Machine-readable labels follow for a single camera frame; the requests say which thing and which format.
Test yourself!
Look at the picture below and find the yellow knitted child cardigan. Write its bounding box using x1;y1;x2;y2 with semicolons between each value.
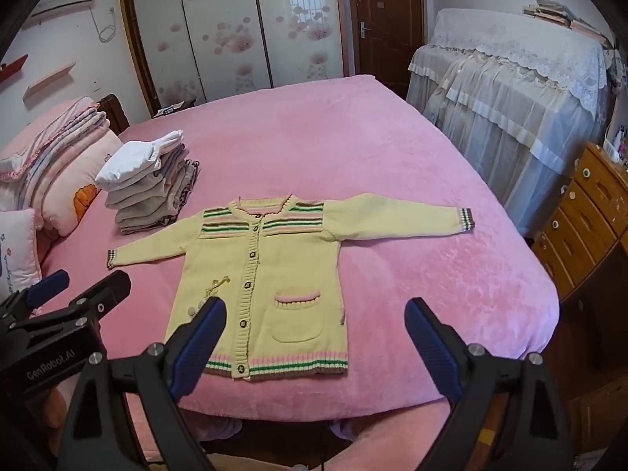
108;194;475;381

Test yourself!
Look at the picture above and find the stack of folded grey clothes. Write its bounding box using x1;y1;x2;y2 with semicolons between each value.
104;144;200;235

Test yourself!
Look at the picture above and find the small white embroidered cushion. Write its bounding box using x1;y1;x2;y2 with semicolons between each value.
0;208;42;301

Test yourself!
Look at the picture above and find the folded striped pink quilt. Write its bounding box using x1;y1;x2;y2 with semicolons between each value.
1;97;110;214

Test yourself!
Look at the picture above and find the white folded garment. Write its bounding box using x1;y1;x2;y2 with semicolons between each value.
95;130;183;192

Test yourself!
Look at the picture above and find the dark wooden headboard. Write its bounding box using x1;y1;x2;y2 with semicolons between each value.
98;94;130;136

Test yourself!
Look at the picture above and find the wooden chest of drawers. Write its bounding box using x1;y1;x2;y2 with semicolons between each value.
532;142;627;301

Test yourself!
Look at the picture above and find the pink plush bed blanket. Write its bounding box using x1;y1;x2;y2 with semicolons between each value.
44;75;559;422

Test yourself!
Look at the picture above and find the floral sliding wardrobe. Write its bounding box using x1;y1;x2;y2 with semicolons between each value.
120;0;349;113

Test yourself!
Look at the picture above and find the lace covered furniture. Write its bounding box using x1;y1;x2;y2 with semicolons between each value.
407;9;621;237

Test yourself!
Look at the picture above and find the dark brown wooden door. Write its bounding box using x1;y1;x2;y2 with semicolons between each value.
349;0;427;98

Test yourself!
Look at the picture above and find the stack of books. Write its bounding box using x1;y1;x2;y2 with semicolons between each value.
522;0;615;50

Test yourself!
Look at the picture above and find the pink wall shelf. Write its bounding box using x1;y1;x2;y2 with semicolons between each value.
22;62;76;101

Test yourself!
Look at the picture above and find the red wall shelf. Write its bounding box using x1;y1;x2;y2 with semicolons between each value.
0;54;28;83

